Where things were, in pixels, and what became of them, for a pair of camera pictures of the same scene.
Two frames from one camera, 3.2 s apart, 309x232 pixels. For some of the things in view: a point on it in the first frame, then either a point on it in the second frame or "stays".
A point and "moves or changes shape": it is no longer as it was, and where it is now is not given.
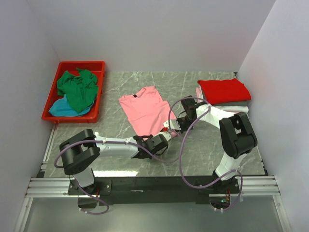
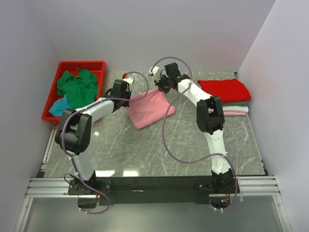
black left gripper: (154, 152) -> (126, 104)
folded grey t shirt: (238, 104) stays
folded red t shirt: (223, 91) stays
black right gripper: (183, 129) -> (158, 83)
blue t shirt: (63, 107) stays
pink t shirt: (147, 112) moves or changes shape
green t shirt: (81, 89) stays
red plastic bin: (97, 69) stays
